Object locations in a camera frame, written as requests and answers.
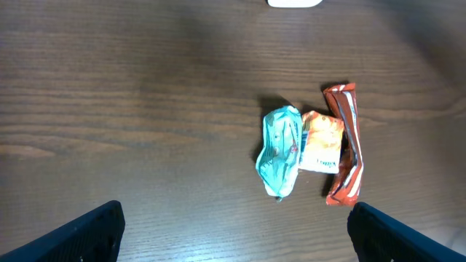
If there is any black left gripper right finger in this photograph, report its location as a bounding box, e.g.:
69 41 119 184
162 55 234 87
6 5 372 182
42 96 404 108
347 202 465 262

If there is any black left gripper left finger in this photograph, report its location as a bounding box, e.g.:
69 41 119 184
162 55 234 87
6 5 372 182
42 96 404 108
1 200 125 262

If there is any orange snack bar wrapper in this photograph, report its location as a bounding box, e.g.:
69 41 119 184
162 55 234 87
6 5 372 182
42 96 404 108
323 83 364 206

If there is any small orange tissue pack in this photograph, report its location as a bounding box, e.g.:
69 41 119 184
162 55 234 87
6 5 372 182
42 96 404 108
299 111 344 174

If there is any teal snack packet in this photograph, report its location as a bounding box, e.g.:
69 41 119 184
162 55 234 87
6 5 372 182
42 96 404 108
256 106 302 199

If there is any white barcode scanner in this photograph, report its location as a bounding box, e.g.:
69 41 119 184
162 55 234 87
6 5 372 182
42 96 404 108
266 0 323 8

